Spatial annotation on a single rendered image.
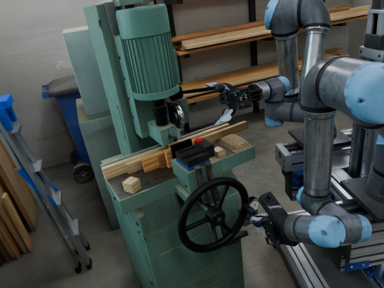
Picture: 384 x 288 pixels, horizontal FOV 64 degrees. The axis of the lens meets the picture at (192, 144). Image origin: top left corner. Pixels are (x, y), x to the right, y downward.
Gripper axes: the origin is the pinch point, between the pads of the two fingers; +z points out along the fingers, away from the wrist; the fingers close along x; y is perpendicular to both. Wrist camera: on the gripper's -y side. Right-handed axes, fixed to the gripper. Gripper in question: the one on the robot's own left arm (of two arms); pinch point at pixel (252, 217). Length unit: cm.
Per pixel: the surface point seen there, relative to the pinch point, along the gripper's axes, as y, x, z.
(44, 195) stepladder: -36, -65, 98
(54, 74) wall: -153, -27, 227
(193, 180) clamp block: -19.3, -13.8, 5.3
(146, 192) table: -21.1, -28.6, 15.2
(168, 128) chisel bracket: -40.6, -11.1, 17.2
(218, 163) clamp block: -21.5, -2.9, 4.0
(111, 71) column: -71, -22, 26
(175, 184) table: -19.8, -16.8, 16.0
